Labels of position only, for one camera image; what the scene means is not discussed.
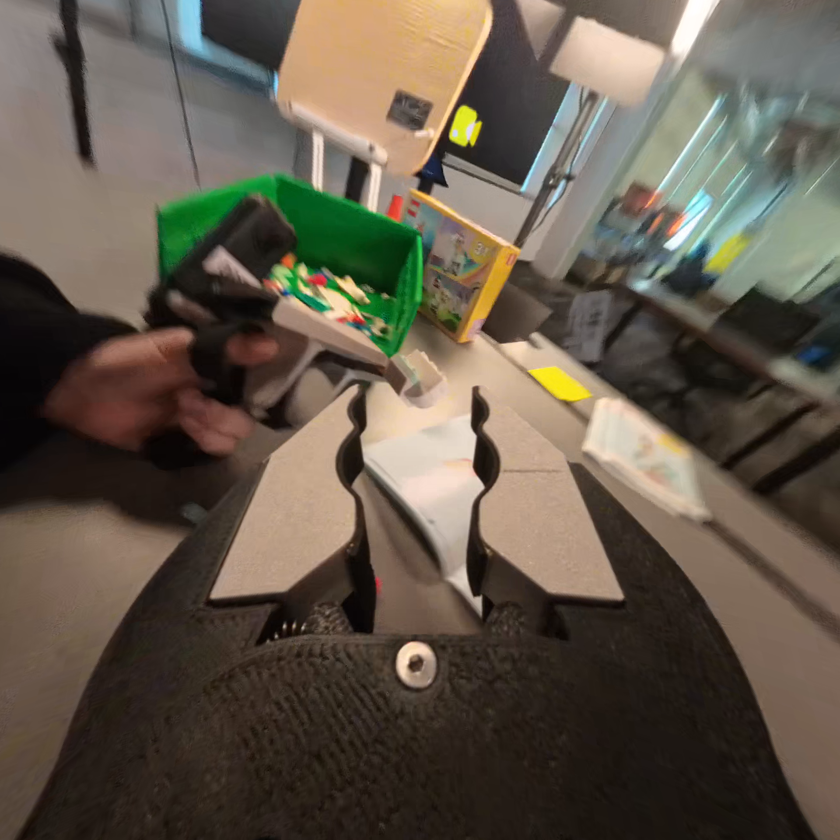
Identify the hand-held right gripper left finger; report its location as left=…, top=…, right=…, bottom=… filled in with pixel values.
left=209, top=384, right=379, bottom=634

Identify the closed instruction booklet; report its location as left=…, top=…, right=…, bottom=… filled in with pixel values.
left=582, top=395, right=713, bottom=522

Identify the black metal stand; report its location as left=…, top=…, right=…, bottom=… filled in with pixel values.
left=515, top=85, right=601, bottom=247

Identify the thin black cable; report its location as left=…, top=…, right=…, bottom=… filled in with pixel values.
left=159, top=0, right=202, bottom=193

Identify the yellow lego box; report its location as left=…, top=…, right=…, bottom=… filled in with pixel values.
left=403, top=189, right=521, bottom=344

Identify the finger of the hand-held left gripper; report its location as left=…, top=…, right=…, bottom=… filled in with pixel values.
left=315, top=357, right=411, bottom=398
left=270, top=297, right=393, bottom=370

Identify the white lego assembly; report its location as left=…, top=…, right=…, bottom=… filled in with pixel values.
left=392, top=350, right=451, bottom=409

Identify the person's left hand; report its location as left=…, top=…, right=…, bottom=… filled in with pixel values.
left=42, top=327, right=280, bottom=457

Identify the green plastic bin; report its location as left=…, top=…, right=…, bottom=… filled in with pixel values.
left=156, top=172, right=424, bottom=358

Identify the black pole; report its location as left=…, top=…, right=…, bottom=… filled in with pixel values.
left=54, top=0, right=98, bottom=166

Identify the pile of lego pieces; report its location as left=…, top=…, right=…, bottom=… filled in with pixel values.
left=262, top=252, right=401, bottom=342

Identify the light wooden chair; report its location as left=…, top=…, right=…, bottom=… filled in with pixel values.
left=274, top=0, right=494, bottom=211

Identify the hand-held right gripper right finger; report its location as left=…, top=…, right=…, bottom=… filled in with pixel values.
left=466, top=386, right=626, bottom=623

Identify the open instruction booklet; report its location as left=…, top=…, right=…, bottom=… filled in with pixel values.
left=363, top=413, right=490, bottom=618

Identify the yellow sticky note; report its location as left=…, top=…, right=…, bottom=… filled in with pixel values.
left=528, top=366, right=593, bottom=403

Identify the yellow sticker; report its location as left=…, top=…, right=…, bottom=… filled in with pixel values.
left=449, top=105, right=483, bottom=148

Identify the black screen panel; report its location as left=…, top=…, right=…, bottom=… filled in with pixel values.
left=200, top=0, right=572, bottom=191

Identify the person's left forearm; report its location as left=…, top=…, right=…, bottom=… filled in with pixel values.
left=0, top=252, right=142, bottom=470

